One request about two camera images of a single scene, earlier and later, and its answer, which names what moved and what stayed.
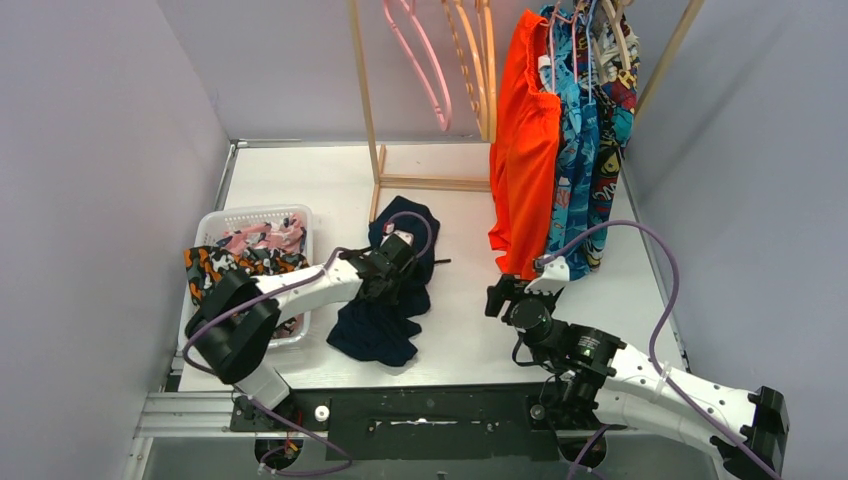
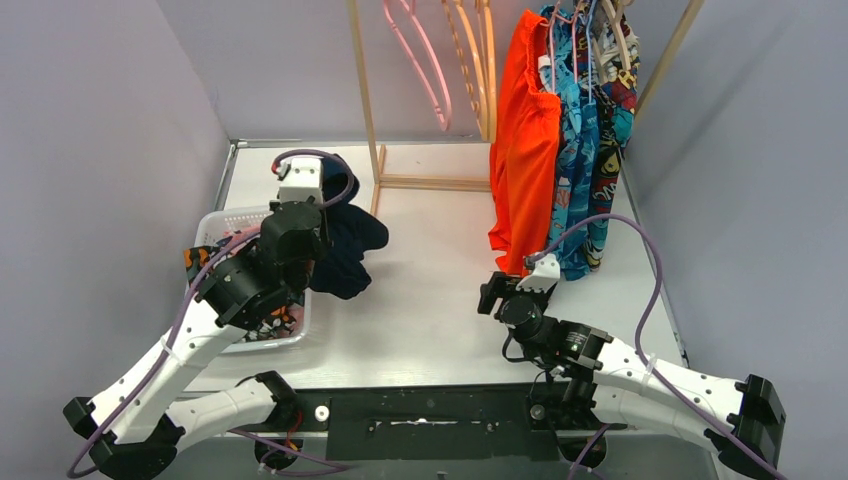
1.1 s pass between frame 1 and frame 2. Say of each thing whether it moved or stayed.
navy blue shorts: moved
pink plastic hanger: stayed
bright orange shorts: stayed
